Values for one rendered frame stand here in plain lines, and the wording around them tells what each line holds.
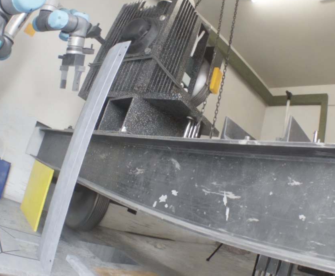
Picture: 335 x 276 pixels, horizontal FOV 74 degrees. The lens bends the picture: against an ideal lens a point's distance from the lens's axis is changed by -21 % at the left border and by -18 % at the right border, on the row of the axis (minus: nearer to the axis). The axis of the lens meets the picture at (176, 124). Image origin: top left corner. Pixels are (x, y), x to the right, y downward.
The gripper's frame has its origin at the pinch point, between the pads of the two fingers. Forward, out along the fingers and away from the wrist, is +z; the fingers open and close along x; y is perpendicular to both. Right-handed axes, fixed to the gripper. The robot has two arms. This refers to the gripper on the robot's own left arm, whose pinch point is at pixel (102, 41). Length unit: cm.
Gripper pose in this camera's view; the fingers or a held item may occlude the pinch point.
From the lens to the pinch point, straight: 173.2
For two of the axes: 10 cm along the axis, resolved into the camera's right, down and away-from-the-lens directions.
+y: 2.9, -9.2, 2.7
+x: -8.3, -1.0, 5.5
